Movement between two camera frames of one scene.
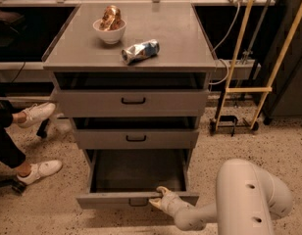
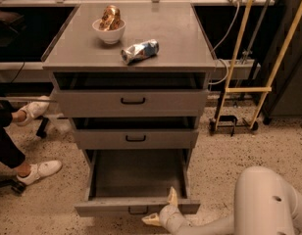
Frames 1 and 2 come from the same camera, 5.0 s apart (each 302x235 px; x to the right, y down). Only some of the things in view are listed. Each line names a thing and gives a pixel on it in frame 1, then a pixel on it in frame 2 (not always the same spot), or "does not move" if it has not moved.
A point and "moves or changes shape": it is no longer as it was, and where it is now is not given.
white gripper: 171,202 to 168,215
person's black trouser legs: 6,150 does not move
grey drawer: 128,178 moves or changes shape
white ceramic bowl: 112,36 does not move
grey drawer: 139,138 does not move
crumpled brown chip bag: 111,19 does not move
